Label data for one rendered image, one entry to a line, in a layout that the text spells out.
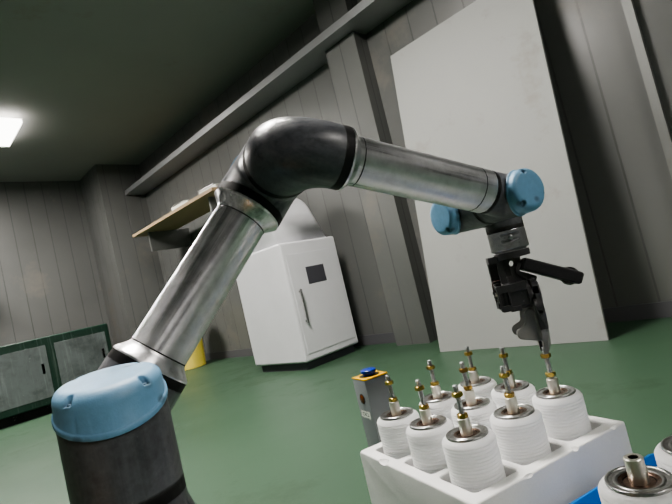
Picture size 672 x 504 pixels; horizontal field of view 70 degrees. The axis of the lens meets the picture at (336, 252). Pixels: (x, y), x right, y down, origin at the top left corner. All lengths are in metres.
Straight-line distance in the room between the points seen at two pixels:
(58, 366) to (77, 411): 4.69
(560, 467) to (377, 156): 0.63
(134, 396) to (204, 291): 0.21
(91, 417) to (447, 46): 2.95
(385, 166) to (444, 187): 0.11
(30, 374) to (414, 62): 4.18
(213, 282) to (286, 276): 2.71
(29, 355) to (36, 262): 2.13
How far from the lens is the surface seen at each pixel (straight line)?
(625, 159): 2.95
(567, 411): 1.06
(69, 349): 5.28
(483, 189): 0.81
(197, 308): 0.72
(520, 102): 2.87
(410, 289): 3.43
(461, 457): 0.91
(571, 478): 1.02
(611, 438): 1.10
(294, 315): 3.42
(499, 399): 1.15
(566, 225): 2.66
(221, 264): 0.73
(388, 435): 1.11
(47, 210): 7.28
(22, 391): 5.20
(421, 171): 0.74
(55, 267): 7.13
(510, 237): 1.00
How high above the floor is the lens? 0.57
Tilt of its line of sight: 3 degrees up
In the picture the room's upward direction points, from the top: 13 degrees counter-clockwise
